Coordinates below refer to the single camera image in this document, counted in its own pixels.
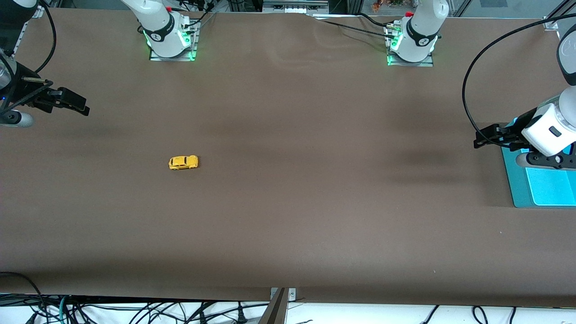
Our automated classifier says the yellow toy beetle car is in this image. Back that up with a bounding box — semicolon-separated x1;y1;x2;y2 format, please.
168;155;199;171

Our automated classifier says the teal plastic storage bin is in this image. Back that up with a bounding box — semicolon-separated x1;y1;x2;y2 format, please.
501;118;576;209

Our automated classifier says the white electrical box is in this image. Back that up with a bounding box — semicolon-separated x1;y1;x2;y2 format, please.
262;0;330;14

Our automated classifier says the brown metal beam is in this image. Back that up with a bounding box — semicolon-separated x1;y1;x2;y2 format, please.
258;288;289;324

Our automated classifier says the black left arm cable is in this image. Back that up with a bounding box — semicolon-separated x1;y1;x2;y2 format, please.
462;13;576;134

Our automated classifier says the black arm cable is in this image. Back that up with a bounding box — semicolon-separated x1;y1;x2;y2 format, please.
34;0;58;75
462;13;576;134

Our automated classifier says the grey metal frame rail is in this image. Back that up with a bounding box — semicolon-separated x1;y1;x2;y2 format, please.
9;5;45;58

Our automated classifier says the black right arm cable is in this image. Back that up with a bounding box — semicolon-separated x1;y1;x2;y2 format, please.
34;0;58;75

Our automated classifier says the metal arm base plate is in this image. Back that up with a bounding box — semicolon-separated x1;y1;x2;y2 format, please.
149;20;199;63
386;25;434;68

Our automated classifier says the black base cable bundle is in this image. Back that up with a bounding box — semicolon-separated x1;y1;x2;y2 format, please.
180;0;217;28

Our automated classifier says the black table cable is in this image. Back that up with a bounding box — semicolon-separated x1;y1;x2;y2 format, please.
315;19;397;40
358;12;391;28

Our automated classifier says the black looped floor cable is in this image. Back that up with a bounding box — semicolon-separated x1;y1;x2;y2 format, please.
0;271;45;324

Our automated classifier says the black floor cable bundle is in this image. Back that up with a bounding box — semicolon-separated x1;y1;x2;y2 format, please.
0;295;270;324

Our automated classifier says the silver table edge bracket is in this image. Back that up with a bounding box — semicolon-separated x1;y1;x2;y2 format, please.
270;288;297;302

